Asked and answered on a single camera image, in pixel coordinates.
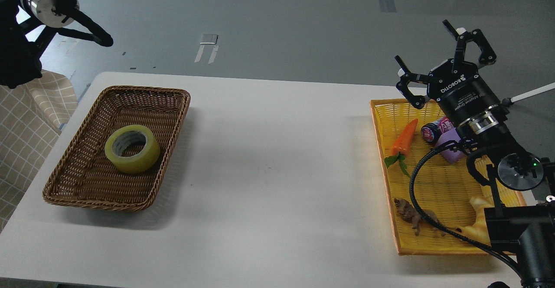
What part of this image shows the small dark can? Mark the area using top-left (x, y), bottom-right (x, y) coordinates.
top-left (421, 116), bottom-right (455, 144)

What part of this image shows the yellow tape roll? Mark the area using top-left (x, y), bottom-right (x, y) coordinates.
top-left (104, 124), bottom-right (160, 174)

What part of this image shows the yellow plastic basket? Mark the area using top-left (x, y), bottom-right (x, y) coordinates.
top-left (369, 98), bottom-right (527, 256)

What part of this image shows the beige checkered cloth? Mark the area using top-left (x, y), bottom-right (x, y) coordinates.
top-left (0, 70), bottom-right (78, 228)

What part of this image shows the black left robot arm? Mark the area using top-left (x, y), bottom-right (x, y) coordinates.
top-left (0, 0), bottom-right (114, 90)

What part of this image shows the purple foam block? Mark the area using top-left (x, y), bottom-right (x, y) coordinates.
top-left (434, 132), bottom-right (471, 164)

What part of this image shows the orange toy carrot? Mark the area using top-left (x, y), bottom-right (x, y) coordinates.
top-left (383, 118), bottom-right (418, 178)

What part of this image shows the white leg with black foot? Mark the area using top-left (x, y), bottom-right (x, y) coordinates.
top-left (501, 83), bottom-right (555, 107)

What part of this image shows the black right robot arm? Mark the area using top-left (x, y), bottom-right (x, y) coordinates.
top-left (395, 20), bottom-right (555, 288)

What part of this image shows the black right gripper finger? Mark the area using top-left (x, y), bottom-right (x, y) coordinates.
top-left (442, 20), bottom-right (497, 75)
top-left (394, 55), bottom-right (432, 109)

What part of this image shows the brown wicker basket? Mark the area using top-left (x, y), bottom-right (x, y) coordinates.
top-left (43, 85), bottom-right (190, 212)

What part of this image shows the toy croissant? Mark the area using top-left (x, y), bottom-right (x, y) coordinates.
top-left (456, 196), bottom-right (494, 245)

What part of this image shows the brown toy lion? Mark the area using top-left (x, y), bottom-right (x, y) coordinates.
top-left (394, 198), bottom-right (446, 236)

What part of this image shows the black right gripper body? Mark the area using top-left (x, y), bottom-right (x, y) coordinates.
top-left (428, 60), bottom-right (501, 126)

